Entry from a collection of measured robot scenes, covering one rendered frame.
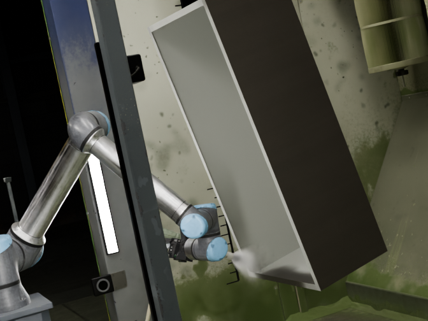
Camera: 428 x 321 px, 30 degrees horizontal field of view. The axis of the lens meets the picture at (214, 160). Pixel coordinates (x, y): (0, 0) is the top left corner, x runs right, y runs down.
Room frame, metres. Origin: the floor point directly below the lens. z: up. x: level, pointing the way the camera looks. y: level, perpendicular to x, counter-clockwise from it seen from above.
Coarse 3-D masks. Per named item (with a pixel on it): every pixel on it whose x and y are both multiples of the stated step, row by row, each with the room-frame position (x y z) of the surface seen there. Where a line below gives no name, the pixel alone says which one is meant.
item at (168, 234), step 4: (164, 228) 3.24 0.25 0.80; (164, 232) 3.22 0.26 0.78; (168, 232) 3.23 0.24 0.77; (172, 232) 3.25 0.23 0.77; (164, 236) 3.22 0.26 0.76; (168, 236) 3.23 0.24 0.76; (172, 236) 3.24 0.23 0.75; (176, 236) 3.26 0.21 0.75; (180, 236) 3.27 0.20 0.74; (228, 252) 3.44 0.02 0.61; (228, 256) 3.44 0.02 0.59; (232, 256) 3.45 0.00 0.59
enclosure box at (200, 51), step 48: (240, 0) 3.00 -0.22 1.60; (288, 0) 3.09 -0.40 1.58; (192, 48) 3.56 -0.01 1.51; (240, 48) 2.99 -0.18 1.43; (288, 48) 3.07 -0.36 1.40; (192, 96) 3.55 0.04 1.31; (240, 96) 2.99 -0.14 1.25; (288, 96) 3.05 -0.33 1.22; (240, 144) 3.62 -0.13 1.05; (288, 144) 3.04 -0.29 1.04; (336, 144) 3.13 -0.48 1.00; (240, 192) 3.60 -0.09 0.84; (288, 192) 3.02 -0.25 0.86; (336, 192) 3.11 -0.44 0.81; (240, 240) 3.58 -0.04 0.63; (288, 240) 3.69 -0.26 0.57; (336, 240) 3.09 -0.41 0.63
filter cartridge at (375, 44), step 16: (368, 0) 4.09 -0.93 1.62; (384, 0) 4.05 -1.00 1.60; (400, 0) 4.04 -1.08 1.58; (416, 0) 4.08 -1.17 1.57; (368, 16) 4.09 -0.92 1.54; (384, 16) 4.05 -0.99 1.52; (400, 16) 4.04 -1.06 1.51; (416, 16) 4.06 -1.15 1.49; (368, 32) 4.12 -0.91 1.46; (384, 32) 4.05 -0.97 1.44; (400, 32) 4.05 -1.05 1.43; (416, 32) 4.05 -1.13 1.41; (368, 48) 4.15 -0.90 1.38; (384, 48) 4.06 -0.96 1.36; (400, 48) 4.03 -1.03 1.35; (416, 48) 4.04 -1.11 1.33; (368, 64) 4.19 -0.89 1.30; (384, 64) 4.08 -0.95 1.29; (400, 64) 4.03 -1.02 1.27
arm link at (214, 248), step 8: (200, 240) 2.98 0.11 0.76; (208, 240) 2.96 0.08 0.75; (216, 240) 2.95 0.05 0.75; (224, 240) 2.98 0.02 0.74; (192, 248) 3.02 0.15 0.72; (200, 248) 2.98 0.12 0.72; (208, 248) 2.95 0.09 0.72; (216, 248) 2.95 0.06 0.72; (224, 248) 2.98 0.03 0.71; (200, 256) 3.00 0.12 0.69; (208, 256) 2.96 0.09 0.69; (216, 256) 2.95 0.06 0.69; (224, 256) 2.98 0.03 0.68
